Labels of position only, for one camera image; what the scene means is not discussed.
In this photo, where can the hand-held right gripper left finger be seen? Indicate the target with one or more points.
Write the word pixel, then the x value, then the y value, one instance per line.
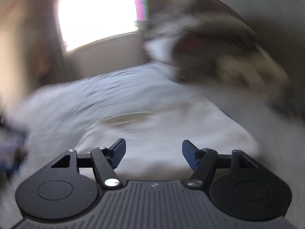
pixel 119 151

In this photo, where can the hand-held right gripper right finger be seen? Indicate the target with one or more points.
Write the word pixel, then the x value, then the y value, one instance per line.
pixel 189 152

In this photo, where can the white long-sleeve shirt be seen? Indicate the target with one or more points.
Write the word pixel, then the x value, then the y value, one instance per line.
pixel 154 133

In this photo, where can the bed with grey sheet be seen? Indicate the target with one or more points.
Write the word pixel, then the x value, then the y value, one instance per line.
pixel 83 95

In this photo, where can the white plush toy dog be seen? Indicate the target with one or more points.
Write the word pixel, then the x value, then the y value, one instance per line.
pixel 250 71

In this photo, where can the folded grey duvet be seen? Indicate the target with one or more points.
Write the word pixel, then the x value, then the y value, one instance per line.
pixel 181 40

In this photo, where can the bright window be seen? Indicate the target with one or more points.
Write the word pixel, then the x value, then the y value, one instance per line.
pixel 97 12

